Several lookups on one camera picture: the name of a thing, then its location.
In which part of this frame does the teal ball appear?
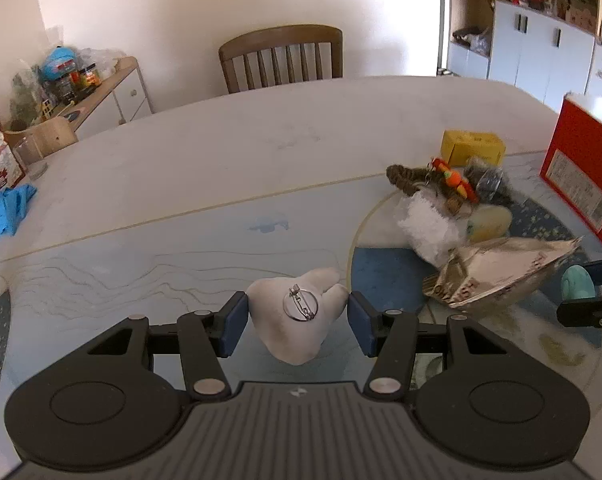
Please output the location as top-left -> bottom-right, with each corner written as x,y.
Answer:
561,265 -> 596,303

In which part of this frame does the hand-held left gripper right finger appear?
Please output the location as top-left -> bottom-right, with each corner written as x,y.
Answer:
348,291 -> 520,402

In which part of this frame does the cream oval object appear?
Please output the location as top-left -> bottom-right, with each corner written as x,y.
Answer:
466,205 -> 513,241

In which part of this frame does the dark jar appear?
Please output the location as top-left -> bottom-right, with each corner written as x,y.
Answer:
56,72 -> 79,103

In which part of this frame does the green plant bag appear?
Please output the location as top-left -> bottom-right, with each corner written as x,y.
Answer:
11,60 -> 44,131

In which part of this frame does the clear plastic bag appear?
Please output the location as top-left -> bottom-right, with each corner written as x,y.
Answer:
78,47 -> 126,78

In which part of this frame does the brown braided toy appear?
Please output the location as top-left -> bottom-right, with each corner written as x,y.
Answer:
386,162 -> 434,196

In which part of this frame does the grey plastic bag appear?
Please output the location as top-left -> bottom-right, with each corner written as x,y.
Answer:
453,27 -> 492,56

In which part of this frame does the white wall cabinet unit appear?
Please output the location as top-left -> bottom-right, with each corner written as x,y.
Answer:
448,0 -> 602,131

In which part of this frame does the silver foil bag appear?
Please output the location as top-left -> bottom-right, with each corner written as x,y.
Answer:
422,236 -> 584,309

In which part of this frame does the blue cloth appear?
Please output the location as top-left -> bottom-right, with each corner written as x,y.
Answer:
0,183 -> 38,251

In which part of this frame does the red cardboard box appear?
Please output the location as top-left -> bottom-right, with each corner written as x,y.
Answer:
539,92 -> 602,256

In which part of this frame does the orange bead keychain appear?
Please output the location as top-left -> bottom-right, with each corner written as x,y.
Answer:
428,157 -> 479,203

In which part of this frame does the blue toy bag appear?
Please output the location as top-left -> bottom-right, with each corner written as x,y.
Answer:
41,46 -> 79,81

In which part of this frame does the brown wooden chair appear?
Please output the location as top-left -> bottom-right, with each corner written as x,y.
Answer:
218,25 -> 344,95

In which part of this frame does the wooden white sideboard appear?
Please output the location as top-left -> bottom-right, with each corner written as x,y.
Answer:
56,56 -> 154,141

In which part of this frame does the white fluffy plush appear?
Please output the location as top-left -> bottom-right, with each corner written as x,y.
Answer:
396,192 -> 464,266

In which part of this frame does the yellow box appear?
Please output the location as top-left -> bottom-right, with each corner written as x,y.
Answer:
441,130 -> 506,166

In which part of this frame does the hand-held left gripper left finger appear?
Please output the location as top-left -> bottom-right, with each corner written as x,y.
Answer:
80,291 -> 250,402

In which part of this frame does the drinking glass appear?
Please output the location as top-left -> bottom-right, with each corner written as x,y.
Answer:
16,135 -> 49,178

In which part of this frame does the clear bag with dark item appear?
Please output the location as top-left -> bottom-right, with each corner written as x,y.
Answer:
463,156 -> 516,208

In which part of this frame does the white tooth plush with pin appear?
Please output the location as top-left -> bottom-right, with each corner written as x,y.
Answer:
246,266 -> 348,366

